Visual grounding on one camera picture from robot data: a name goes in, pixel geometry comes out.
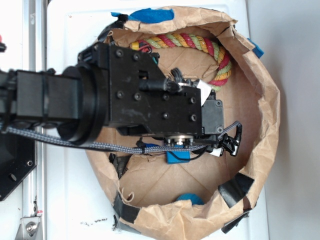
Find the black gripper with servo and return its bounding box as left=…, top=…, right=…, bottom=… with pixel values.
left=77, top=42, right=224, bottom=148

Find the blue rectangular block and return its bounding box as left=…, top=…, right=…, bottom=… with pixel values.
left=166, top=151, right=191, bottom=165

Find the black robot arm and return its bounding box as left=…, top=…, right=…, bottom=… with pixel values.
left=0, top=42, right=226, bottom=148

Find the blue tape strip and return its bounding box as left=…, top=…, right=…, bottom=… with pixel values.
left=111, top=8, right=175, bottom=24

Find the brown paper bag basin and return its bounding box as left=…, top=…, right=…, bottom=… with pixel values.
left=86, top=6, right=280, bottom=240

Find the teal yarn ball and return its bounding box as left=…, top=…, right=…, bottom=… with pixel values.
left=176, top=193, right=205, bottom=205

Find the multicolour twisted rope toy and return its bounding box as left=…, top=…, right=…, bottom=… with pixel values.
left=129, top=32, right=232, bottom=92

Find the grey braided cable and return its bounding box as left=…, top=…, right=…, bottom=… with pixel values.
left=1, top=120, right=243, bottom=154

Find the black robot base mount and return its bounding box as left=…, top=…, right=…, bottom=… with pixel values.
left=0, top=133, right=37, bottom=201

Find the aluminium extrusion rail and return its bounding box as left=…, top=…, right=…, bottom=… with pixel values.
left=21, top=0, right=48, bottom=240

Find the metal corner bracket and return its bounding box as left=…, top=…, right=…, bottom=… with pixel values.
left=15, top=216, right=43, bottom=240

